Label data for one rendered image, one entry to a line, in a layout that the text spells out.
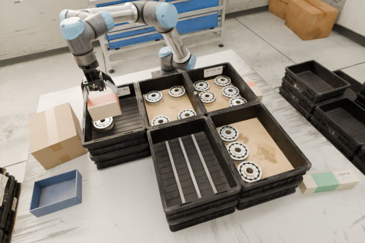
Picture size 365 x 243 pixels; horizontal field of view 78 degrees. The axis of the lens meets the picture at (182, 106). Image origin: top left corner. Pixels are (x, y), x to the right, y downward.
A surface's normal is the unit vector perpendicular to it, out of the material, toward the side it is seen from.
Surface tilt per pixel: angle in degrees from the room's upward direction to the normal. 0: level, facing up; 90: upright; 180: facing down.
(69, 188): 0
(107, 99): 0
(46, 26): 90
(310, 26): 90
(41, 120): 0
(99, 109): 90
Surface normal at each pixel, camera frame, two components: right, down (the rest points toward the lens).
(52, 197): -0.06, -0.73
